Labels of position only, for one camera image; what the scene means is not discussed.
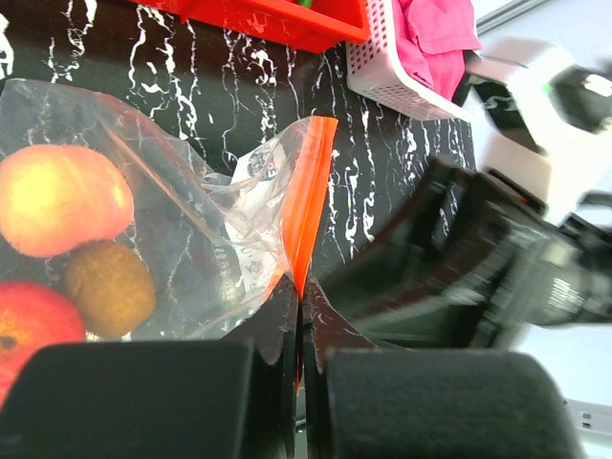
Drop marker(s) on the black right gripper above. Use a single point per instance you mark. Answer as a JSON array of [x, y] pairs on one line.
[[500, 268]]

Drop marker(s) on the white plastic basket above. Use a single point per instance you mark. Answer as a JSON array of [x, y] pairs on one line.
[[374, 71]]

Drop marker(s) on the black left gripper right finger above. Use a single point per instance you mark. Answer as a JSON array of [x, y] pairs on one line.
[[364, 401]]

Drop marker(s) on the black marble pattern mat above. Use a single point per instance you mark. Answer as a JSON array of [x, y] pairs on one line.
[[225, 92]]

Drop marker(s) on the orange fake peach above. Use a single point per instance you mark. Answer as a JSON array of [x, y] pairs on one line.
[[57, 197]]

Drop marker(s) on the red fake apple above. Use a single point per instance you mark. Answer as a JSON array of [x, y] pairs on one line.
[[33, 316]]

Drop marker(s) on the pink cloth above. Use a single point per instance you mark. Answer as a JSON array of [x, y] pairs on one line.
[[431, 39]]

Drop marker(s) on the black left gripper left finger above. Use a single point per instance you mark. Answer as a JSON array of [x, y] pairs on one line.
[[232, 397]]

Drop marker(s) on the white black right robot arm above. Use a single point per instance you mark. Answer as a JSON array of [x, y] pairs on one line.
[[555, 116]]

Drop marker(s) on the clear zip top bag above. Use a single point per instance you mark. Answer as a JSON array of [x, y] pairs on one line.
[[215, 245]]

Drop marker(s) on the brown fake kiwi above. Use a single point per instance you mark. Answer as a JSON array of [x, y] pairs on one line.
[[110, 287]]

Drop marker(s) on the red plastic tray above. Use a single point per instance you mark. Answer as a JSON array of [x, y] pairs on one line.
[[314, 30]]

